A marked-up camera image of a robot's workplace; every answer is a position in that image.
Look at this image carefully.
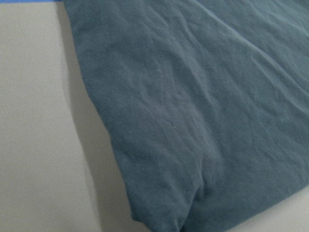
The black graphic t-shirt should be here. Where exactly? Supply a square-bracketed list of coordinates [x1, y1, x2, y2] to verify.
[64, 0, 309, 232]

